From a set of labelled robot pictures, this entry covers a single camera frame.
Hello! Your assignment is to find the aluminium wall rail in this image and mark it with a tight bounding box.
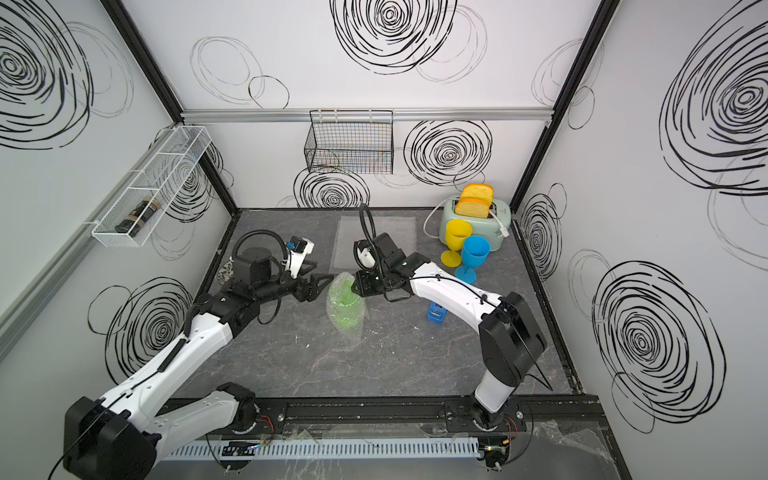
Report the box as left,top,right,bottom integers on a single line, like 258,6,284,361
181,106,554,124

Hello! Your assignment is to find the rear yellow toast slice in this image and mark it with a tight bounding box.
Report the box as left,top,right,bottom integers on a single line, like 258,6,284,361
460,183,494,204

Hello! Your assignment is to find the yellow toast slice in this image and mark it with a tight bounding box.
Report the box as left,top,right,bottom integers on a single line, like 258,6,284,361
454,198,492,219
460,183,494,204

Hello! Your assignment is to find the black corrugated right cable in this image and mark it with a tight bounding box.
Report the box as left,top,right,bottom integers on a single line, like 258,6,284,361
358,203,378,247

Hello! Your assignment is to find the black wire wall basket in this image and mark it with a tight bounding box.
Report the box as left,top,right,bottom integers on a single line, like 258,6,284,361
303,121,395,175

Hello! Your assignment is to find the black corrugated cable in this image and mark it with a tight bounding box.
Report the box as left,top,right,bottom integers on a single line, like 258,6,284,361
358,203,378,247
230,229,289,280

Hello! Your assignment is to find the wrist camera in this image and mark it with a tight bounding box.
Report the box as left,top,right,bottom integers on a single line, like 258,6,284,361
285,236,315,279
354,240,376,270

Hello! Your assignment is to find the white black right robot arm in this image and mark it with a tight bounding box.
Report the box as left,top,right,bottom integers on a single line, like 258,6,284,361
352,233,547,431

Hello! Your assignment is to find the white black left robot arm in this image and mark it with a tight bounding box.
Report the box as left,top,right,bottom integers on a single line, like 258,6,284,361
57,274,333,479

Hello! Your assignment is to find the front yellow toast slice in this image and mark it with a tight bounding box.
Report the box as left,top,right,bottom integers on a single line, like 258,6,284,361
454,198,492,219

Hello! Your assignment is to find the yellow plastic wine glass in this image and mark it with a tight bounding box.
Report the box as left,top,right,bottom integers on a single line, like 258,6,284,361
441,219,473,268

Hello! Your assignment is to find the green plastic wine glass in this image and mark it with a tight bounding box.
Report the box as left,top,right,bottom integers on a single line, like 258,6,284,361
327,279,365,330

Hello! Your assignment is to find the blue plastic wine glass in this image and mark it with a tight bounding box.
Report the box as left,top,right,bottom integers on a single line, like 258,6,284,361
455,235,491,284

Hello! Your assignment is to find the white wire wall shelf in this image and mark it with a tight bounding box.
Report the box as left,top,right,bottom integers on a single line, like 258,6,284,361
91,125,212,248

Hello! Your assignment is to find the black corrugated left cable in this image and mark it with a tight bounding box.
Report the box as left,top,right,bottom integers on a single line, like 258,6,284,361
230,229,289,280

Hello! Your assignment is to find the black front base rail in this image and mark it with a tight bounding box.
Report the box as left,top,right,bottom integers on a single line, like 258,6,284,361
255,395,605,433

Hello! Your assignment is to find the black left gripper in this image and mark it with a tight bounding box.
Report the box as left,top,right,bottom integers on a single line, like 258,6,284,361
255,259,334,307

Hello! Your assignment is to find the white slotted cable duct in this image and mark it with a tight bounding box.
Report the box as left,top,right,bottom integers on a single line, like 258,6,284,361
166,438,481,462

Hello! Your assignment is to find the patterned small bowl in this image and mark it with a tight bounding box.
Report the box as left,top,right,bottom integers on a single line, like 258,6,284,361
216,258,234,286

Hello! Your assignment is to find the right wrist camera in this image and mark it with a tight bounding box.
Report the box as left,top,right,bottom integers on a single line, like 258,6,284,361
354,240,376,270

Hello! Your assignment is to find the blue tape dispenser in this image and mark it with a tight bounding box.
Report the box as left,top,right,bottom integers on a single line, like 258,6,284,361
426,302,447,325

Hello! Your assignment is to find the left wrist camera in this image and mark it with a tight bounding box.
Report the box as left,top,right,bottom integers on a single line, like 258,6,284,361
285,236,315,279

